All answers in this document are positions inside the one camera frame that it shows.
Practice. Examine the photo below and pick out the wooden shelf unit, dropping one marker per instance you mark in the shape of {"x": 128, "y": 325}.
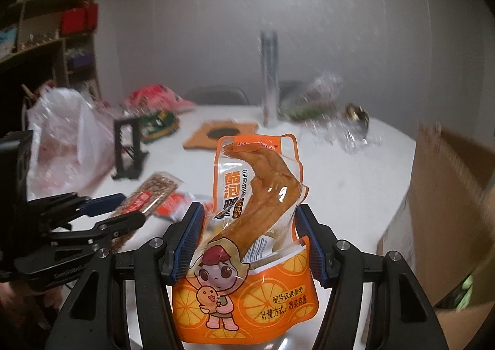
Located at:
{"x": 38, "y": 52}

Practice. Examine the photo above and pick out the red nut bar packet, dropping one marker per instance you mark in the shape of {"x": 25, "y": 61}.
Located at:
{"x": 154, "y": 191}

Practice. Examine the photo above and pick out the small red snack packet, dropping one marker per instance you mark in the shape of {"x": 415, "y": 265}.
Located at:
{"x": 176, "y": 207}

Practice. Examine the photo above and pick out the crumpled clear plastic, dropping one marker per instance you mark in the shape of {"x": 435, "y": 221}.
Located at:
{"x": 340, "y": 139}

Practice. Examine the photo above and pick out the black stand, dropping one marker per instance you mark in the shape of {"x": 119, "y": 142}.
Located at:
{"x": 133, "y": 168}

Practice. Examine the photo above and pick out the grey chair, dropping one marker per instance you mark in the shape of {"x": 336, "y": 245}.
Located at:
{"x": 216, "y": 96}

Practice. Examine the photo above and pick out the white red plastic bag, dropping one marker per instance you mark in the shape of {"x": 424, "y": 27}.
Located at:
{"x": 65, "y": 141}

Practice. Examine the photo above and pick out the clear bag of greens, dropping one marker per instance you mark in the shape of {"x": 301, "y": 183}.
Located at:
{"x": 309, "y": 102}

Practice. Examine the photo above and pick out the gold foil wrapper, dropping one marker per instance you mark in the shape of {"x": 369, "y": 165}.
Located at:
{"x": 357, "y": 114}

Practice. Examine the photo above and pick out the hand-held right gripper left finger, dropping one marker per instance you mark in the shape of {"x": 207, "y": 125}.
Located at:
{"x": 188, "y": 241}

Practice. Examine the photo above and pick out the cardboard box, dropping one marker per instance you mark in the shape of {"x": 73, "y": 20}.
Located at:
{"x": 444, "y": 199}

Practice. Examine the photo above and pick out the orange wooden coaster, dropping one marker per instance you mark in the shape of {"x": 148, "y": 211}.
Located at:
{"x": 239, "y": 137}

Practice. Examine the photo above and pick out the orange chicken foot packet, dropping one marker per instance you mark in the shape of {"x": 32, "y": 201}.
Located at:
{"x": 239, "y": 296}

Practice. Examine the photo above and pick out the pink plastic bag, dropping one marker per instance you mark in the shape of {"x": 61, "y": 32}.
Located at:
{"x": 158, "y": 98}

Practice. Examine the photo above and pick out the clear plastic film roll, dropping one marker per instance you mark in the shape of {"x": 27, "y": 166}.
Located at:
{"x": 269, "y": 79}

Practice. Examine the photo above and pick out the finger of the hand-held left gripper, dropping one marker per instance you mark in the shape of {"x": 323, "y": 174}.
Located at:
{"x": 120, "y": 224}
{"x": 104, "y": 203}

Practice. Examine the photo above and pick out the red boxes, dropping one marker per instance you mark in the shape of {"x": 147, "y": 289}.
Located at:
{"x": 79, "y": 19}

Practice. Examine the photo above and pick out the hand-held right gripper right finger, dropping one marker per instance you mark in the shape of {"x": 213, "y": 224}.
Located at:
{"x": 311, "y": 247}

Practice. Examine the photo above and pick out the green snack bag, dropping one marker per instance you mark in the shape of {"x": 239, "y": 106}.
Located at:
{"x": 158, "y": 125}

